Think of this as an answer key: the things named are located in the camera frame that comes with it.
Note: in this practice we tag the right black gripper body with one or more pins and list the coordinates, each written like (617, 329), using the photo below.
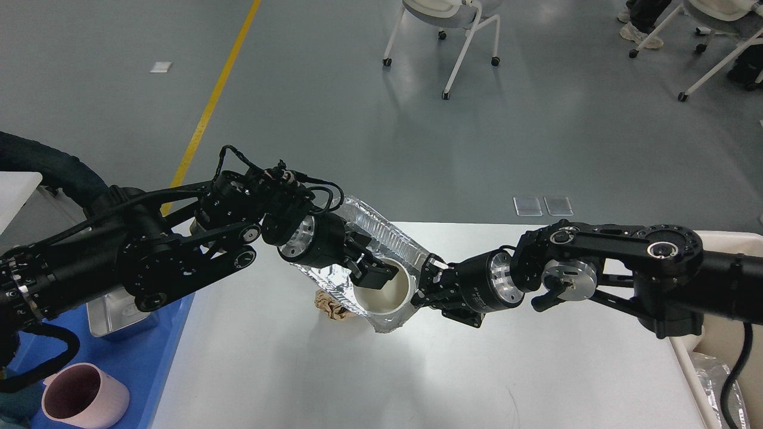
(481, 284)

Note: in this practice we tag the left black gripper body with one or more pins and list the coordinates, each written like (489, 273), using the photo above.
(320, 241)

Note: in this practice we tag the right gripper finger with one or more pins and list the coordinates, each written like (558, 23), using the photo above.
(468, 317)
(430, 292)

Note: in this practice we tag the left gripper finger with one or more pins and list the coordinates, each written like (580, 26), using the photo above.
(367, 270)

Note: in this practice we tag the white paper cup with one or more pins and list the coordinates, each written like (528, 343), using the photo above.
(392, 296)

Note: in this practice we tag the aluminium foil tray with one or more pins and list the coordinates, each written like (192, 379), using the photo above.
(387, 241)

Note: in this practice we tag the brown paper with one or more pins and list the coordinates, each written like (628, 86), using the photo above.
(328, 305)

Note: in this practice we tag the square steel container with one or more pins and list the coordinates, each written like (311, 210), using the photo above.
(115, 317)

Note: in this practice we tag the pink mug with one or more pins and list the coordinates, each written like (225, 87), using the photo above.
(84, 396)

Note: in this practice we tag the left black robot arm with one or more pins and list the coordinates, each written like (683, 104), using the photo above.
(164, 245)

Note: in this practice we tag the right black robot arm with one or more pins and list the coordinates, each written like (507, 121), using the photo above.
(660, 274)

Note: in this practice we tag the blue plastic tray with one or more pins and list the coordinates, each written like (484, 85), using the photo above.
(141, 362)

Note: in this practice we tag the beige plastic bin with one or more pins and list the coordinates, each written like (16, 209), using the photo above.
(706, 360)

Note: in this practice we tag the white chair centre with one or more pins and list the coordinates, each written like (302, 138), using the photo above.
(472, 16)

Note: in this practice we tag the white chair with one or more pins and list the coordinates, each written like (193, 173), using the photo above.
(472, 16)
(740, 20)

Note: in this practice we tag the seated person feet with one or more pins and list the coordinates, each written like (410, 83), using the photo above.
(639, 18)

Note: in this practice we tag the small white side table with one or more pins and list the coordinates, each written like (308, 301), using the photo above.
(22, 205)

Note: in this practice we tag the white chair right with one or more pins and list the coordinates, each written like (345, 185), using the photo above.
(740, 20)

